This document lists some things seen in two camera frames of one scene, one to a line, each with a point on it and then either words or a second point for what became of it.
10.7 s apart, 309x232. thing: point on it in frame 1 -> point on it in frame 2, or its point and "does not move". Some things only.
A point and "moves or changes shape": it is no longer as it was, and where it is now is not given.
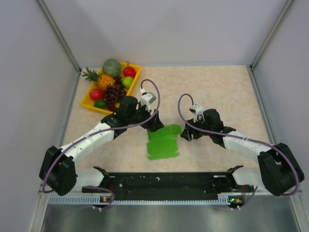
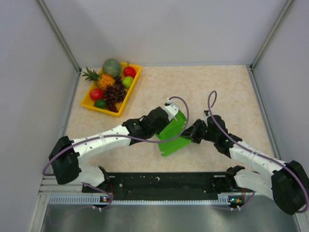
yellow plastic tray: (105, 94) does not move
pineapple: (103, 80) does not move
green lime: (100, 104) does not move
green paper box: (162, 144) moves or changes shape
